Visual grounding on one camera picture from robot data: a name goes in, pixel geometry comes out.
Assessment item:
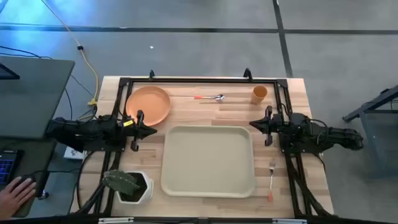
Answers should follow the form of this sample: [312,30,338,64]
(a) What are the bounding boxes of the green cactus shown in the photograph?
[102,169,141,197]

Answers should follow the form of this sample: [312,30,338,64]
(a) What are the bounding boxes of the metal fork with orange handle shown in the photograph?
[267,159,277,202]

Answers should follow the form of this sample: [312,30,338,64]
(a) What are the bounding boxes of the silver metal bracket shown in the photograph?
[98,217,134,224]
[272,218,308,224]

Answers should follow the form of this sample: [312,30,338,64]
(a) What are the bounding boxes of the metal spoon with orange handle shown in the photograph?
[193,94,226,103]

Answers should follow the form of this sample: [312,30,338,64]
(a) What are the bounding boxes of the black computer mouse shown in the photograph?
[14,174,37,187]

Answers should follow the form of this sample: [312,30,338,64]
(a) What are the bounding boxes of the black aluminium table frame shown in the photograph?
[73,77,335,218]

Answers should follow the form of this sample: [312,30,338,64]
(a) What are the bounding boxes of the grey desk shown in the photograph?
[0,55,76,140]

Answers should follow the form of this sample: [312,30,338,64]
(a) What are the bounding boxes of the orange plastic cup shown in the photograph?
[250,85,269,106]

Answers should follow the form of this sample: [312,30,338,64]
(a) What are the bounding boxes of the black screen corner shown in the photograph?
[0,63,21,80]

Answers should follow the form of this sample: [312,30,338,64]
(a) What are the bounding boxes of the grey metal cart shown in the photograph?
[341,84,398,180]

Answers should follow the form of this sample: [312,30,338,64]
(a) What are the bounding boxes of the white hexagonal plant pot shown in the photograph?
[115,170,154,205]

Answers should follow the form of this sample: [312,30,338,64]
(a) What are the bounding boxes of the dark desk surface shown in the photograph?
[0,138,57,218]

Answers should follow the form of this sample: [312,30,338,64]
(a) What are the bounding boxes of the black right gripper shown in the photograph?
[249,105,284,147]

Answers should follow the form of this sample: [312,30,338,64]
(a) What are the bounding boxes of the yellow floor cable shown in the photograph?
[40,0,100,106]

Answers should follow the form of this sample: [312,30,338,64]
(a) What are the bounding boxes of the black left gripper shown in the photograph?
[124,109,158,152]

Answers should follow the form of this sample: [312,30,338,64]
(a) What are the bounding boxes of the keyboard with blue backlight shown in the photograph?
[0,149,24,186]

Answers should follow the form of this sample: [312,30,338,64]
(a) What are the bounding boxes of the small white box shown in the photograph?
[63,146,87,160]

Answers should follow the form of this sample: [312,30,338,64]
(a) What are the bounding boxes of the beige plastic tray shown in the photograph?
[160,124,257,199]

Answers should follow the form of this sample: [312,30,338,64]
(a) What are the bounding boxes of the person's hand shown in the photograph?
[0,176,37,221]

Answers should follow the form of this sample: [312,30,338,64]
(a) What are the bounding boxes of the orange plastic plate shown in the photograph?
[125,85,172,127]

